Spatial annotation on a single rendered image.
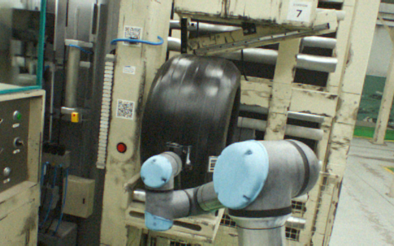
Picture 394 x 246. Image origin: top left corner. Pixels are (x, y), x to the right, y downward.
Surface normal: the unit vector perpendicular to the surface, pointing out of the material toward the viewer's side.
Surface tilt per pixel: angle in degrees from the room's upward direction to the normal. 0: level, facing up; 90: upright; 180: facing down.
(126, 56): 90
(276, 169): 66
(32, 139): 90
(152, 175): 83
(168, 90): 56
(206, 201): 109
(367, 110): 90
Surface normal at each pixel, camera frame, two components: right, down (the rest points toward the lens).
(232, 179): -0.82, -0.13
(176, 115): -0.17, -0.14
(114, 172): -0.22, 0.15
